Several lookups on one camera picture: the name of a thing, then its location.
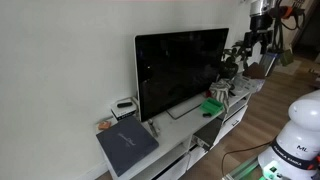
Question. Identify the dark blue flat box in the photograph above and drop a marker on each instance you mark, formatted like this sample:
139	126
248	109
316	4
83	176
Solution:
126	143

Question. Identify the white purple carton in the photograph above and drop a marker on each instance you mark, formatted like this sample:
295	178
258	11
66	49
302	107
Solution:
252	85

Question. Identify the black remote on box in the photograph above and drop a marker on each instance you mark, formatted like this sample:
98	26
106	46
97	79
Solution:
126	104

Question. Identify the silver stick remote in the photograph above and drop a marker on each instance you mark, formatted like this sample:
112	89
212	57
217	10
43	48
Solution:
152	128

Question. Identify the potted green plant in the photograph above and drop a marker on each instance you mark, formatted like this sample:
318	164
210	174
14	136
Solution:
229	65

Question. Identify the white tv stand cabinet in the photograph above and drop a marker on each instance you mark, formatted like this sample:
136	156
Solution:
177	152

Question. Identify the black flat screen television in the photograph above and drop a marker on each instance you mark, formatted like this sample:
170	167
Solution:
174	67

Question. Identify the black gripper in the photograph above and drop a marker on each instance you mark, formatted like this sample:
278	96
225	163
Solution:
263	37

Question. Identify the green plastic tray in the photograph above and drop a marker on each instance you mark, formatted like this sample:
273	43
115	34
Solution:
211	106

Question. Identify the brown cardboard box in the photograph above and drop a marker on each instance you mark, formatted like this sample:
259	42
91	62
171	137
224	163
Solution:
254	71

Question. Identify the white set-top box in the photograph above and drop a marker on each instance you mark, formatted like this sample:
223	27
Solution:
120	113

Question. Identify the striped cloth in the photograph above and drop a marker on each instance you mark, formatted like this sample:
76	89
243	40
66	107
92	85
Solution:
220	92

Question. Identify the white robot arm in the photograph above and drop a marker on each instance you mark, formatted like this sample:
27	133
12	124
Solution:
303	126

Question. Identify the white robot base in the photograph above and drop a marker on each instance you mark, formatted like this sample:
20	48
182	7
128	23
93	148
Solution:
282	161

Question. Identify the small orange object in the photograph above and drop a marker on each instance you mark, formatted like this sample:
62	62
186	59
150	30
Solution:
104	125

